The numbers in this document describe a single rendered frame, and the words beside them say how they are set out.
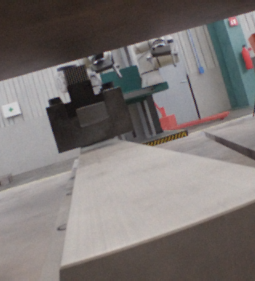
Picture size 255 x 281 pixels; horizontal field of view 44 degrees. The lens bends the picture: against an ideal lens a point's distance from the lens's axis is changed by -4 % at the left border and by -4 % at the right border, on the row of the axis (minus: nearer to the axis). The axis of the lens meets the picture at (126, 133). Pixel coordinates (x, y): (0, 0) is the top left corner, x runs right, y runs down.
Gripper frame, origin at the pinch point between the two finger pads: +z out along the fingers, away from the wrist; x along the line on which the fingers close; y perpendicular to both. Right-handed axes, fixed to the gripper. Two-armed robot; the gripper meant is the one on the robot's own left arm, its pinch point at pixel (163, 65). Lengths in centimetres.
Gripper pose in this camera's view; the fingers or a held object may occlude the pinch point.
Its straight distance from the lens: 208.1
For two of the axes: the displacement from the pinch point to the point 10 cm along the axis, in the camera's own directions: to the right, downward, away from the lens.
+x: 9.9, -1.7, 0.0
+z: 1.6, 9.2, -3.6
